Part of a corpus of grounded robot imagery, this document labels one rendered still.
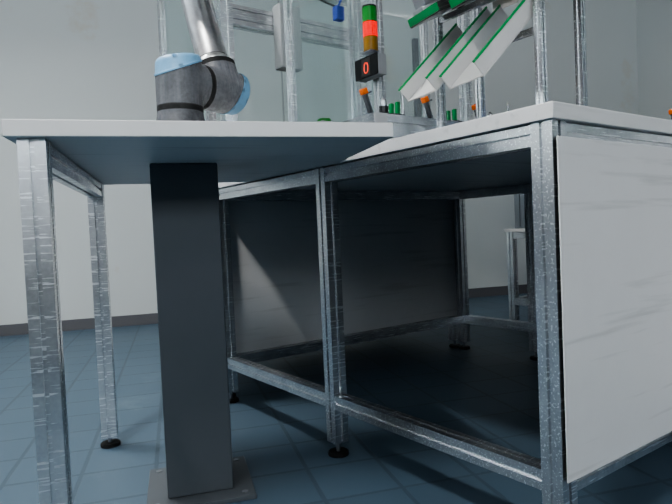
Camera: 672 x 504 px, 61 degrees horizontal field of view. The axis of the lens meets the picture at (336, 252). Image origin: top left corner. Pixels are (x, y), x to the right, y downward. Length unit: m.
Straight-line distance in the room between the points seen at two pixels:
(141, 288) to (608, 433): 3.87
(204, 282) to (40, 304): 0.46
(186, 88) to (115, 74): 3.33
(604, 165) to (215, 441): 1.09
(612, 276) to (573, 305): 0.14
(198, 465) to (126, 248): 3.27
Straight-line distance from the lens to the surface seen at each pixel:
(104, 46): 4.89
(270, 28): 2.94
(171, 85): 1.52
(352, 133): 1.15
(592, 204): 1.19
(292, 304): 2.46
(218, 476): 1.56
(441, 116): 1.68
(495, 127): 1.18
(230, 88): 1.61
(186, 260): 1.45
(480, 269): 5.38
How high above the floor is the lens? 0.65
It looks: 2 degrees down
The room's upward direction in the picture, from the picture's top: 3 degrees counter-clockwise
